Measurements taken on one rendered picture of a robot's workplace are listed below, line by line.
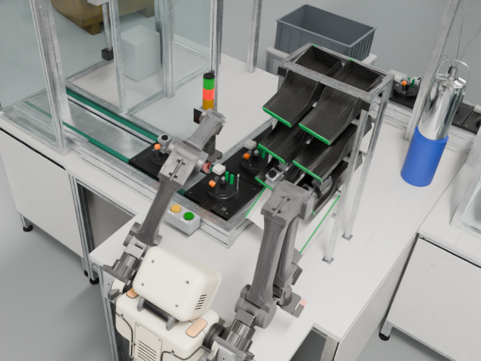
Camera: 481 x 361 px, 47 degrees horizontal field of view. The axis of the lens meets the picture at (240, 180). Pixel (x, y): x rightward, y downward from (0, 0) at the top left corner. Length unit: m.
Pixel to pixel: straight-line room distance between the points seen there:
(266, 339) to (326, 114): 0.83
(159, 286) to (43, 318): 1.73
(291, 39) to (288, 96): 2.25
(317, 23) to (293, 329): 2.94
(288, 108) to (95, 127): 1.26
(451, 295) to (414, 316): 0.28
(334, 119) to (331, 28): 2.64
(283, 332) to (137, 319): 0.64
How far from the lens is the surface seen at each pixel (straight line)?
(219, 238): 2.30
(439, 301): 2.84
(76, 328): 3.18
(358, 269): 2.33
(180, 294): 1.55
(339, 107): 1.91
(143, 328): 1.66
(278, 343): 2.06
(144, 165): 2.54
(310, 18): 4.55
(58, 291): 3.35
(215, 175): 2.48
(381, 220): 2.57
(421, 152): 2.69
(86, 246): 3.09
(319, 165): 1.96
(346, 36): 4.43
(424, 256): 2.69
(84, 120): 2.95
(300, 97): 1.95
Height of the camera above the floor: 2.58
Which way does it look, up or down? 41 degrees down
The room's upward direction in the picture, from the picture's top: 5 degrees clockwise
